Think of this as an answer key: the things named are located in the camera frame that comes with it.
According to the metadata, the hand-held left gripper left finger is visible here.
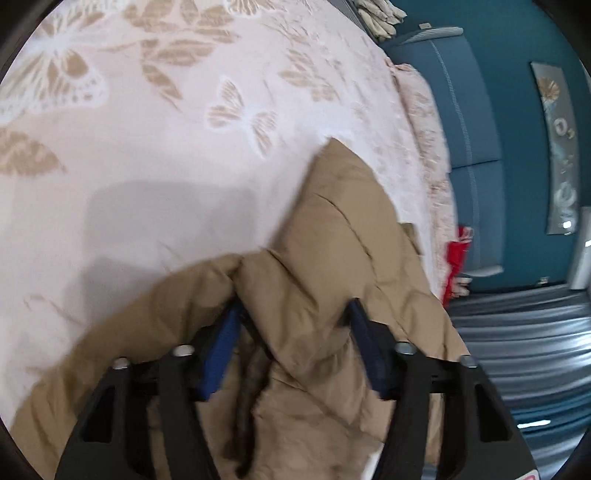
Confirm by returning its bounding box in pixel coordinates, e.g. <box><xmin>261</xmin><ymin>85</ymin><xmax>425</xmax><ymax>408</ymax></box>
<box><xmin>55</xmin><ymin>299</ymin><xmax>246</xmax><ymax>480</ymax></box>

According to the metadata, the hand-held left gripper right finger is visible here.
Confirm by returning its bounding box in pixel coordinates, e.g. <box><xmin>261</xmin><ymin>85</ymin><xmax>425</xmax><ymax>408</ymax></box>
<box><xmin>346</xmin><ymin>299</ymin><xmax>533</xmax><ymax>480</ymax></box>

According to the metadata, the tan down jacket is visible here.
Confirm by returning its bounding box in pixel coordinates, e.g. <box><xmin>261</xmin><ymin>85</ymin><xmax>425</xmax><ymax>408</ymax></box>
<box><xmin>9</xmin><ymin>137</ymin><xmax>472</xmax><ymax>480</ymax></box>

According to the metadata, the red cloth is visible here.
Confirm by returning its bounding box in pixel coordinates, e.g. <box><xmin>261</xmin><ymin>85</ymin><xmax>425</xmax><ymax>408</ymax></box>
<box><xmin>441</xmin><ymin>224</ymin><xmax>476</xmax><ymax>308</ymax></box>

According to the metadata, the grey-blue curtain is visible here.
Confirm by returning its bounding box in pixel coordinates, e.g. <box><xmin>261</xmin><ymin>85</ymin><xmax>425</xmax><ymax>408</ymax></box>
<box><xmin>447</xmin><ymin>281</ymin><xmax>591</xmax><ymax>480</ymax></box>

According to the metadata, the white butterfly print bedspread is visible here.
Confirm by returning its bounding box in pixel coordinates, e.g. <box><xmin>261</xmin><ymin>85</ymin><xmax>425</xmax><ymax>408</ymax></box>
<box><xmin>0</xmin><ymin>0</ymin><xmax>458</xmax><ymax>416</ymax></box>

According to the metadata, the floral pillow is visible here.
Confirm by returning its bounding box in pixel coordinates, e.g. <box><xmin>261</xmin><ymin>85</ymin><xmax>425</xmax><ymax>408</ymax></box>
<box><xmin>390</xmin><ymin>62</ymin><xmax>459</xmax><ymax>296</ymax></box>

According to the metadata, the white appliance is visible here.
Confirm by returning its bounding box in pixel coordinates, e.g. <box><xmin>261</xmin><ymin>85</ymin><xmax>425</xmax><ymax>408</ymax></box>
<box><xmin>570</xmin><ymin>235</ymin><xmax>591</xmax><ymax>291</ymax></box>

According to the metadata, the teal padded headboard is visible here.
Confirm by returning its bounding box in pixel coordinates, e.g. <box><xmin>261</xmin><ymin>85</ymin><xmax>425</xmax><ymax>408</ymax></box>
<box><xmin>382</xmin><ymin>25</ymin><xmax>506</xmax><ymax>275</ymax></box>

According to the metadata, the tall floral wall picture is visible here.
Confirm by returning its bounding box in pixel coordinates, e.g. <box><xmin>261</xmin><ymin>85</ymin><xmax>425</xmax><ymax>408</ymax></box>
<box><xmin>530</xmin><ymin>60</ymin><xmax>581</xmax><ymax>237</ymax></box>

